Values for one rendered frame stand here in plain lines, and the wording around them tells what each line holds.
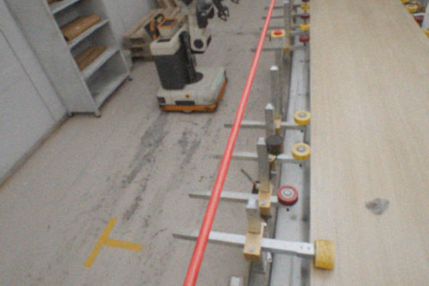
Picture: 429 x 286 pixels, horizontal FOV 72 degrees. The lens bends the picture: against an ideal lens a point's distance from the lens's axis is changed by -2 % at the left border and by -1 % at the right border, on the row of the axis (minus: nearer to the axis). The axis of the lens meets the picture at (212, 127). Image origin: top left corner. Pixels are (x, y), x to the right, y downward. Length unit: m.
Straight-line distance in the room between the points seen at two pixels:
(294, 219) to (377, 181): 0.41
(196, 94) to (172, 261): 1.68
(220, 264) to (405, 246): 1.23
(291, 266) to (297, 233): 0.15
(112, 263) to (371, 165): 1.75
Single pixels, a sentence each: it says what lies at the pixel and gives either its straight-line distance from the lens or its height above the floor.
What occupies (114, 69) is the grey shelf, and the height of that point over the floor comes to 0.17.
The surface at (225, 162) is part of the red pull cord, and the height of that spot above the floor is 1.64.
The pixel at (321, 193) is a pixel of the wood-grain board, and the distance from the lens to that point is 1.21.
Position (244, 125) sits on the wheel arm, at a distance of 1.62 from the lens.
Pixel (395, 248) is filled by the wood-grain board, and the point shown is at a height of 0.90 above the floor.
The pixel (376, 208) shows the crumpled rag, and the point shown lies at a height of 0.91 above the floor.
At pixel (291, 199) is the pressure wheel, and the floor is 0.91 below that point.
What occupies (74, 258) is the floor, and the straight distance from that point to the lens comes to 2.49.
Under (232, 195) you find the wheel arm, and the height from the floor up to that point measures 0.86.
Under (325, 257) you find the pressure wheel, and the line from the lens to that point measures 0.99.
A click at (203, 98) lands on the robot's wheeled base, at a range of 3.10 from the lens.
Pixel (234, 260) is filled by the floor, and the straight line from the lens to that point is 2.09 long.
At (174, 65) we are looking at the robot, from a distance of 3.06.
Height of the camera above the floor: 1.84
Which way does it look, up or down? 37 degrees down
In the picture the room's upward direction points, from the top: 12 degrees counter-clockwise
